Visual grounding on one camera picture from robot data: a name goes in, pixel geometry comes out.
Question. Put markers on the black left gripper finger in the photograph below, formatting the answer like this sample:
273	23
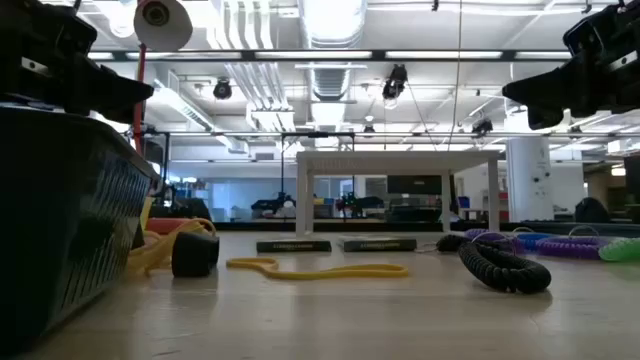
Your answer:
110	85
115	111

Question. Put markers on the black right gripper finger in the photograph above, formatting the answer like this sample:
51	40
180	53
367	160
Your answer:
545	87
545	119

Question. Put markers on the black plastic basket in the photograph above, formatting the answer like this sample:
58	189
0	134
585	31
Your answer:
65	210

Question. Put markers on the black background robot arm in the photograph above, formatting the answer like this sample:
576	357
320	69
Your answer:
362	202
270	205

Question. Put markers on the red desk lamp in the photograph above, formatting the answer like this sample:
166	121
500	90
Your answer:
162	30

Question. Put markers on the black office chair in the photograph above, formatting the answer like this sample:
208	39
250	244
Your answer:
591	211

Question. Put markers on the white round column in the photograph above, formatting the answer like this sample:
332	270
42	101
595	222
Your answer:
529	175

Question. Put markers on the black round ceiling fixture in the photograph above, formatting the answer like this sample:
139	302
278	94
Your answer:
222	90

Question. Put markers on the dark background monitor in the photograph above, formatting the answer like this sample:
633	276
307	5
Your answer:
414	184

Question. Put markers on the white perforated shelf riser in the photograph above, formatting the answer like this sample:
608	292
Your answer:
395	162

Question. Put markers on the black overhead camera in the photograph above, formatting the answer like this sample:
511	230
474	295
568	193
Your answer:
395	82

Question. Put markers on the black aluminium table frame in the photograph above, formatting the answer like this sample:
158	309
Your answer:
350	226

